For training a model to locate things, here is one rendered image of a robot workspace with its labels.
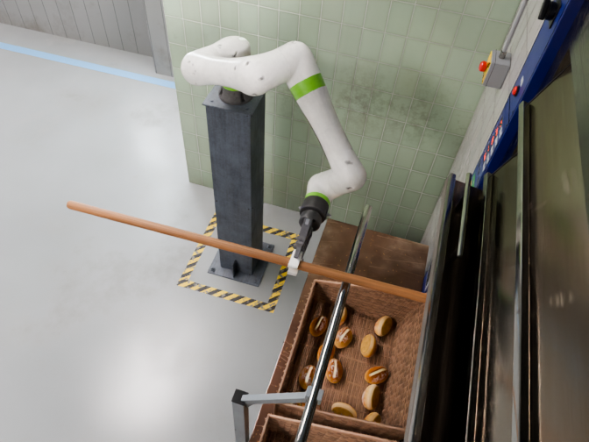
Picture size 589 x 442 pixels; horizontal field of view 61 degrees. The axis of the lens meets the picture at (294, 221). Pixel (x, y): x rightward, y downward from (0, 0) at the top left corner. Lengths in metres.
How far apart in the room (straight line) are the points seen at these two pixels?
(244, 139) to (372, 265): 0.83
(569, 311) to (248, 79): 1.11
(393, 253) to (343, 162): 0.88
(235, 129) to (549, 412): 1.67
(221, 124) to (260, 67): 0.63
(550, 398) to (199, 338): 2.16
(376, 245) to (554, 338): 1.62
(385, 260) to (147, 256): 1.46
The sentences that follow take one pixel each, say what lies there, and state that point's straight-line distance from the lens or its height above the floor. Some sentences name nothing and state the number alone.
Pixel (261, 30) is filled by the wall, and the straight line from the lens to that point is 2.57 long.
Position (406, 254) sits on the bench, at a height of 0.58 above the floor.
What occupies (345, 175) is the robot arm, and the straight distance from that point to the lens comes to 1.67.
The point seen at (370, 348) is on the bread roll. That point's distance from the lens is 2.08.
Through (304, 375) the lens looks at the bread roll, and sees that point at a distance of 2.00.
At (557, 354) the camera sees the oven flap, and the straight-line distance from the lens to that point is 0.90.
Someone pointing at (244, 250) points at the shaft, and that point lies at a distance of 1.59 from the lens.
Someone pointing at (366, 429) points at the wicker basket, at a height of 0.76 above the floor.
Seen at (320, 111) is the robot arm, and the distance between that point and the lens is 1.67.
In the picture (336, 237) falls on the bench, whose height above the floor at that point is 0.58.
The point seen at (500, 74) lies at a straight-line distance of 2.06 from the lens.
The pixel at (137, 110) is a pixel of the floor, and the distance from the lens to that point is 4.16.
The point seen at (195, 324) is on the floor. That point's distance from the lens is 2.84.
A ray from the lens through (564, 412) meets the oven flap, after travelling 0.85.
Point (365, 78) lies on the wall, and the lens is 2.54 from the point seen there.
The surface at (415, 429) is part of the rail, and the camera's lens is 1.14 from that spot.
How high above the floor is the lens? 2.48
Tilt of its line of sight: 50 degrees down
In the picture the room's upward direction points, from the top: 5 degrees clockwise
